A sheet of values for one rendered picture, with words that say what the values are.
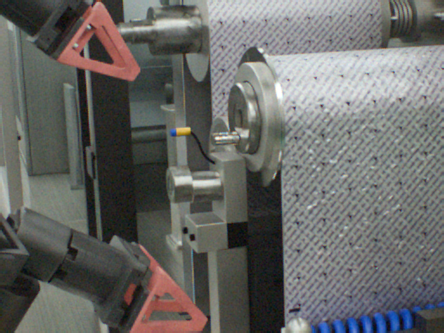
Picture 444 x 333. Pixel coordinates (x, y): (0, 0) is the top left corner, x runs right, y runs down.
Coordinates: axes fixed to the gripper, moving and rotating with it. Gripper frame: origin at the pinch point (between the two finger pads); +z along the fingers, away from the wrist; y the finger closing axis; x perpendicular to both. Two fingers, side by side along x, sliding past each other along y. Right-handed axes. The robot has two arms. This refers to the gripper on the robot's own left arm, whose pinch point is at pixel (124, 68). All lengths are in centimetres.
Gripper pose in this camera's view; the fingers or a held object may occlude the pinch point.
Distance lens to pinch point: 85.2
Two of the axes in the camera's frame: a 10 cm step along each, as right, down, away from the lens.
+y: 3.0, 1.7, -9.4
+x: 5.8, -8.2, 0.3
